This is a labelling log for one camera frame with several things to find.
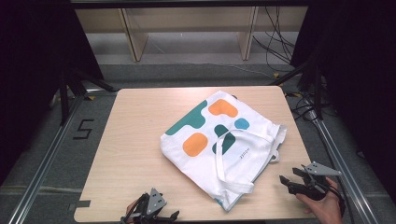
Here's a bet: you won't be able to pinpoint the grey tape strip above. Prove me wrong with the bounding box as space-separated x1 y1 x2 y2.
67 199 92 213

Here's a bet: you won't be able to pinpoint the person's right hand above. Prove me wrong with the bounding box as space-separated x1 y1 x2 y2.
294 176 344 224

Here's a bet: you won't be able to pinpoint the black floor cables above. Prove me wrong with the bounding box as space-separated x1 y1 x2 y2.
284 91 321 123

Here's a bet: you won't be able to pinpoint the black overhead frame bar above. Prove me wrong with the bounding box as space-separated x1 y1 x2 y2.
68 0 314 9

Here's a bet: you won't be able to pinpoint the black metal stand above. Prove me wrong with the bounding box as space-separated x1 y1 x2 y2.
268 52 324 121
58 66 117 126

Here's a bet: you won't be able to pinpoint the bundle of black cables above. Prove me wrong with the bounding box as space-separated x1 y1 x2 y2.
251 6 296 65

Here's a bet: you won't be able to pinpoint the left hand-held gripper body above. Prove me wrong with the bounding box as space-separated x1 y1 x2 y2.
120 187 169 224

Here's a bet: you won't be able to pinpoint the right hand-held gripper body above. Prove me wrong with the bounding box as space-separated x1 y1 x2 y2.
289 161 343 202

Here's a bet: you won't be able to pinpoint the thin white cable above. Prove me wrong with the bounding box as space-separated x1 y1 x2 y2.
148 35 276 80

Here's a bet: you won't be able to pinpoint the black curtain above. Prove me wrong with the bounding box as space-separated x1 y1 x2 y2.
0 0 106 186
290 0 396 206

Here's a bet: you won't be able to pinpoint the aluminium floor rail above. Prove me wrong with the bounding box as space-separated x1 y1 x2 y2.
7 89 104 224
306 110 380 224

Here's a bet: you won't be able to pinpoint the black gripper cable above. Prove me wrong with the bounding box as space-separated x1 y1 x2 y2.
323 181 347 218

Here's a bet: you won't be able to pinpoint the person's left hand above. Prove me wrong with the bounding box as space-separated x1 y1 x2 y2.
125 198 140 224

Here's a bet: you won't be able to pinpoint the black tape floor mark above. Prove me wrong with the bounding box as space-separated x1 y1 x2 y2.
72 119 95 141

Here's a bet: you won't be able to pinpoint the white tote bag coloured shapes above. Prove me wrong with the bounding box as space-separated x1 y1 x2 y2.
160 90 288 213

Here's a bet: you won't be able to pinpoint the light wooden desk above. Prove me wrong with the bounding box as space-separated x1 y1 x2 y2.
74 6 309 63

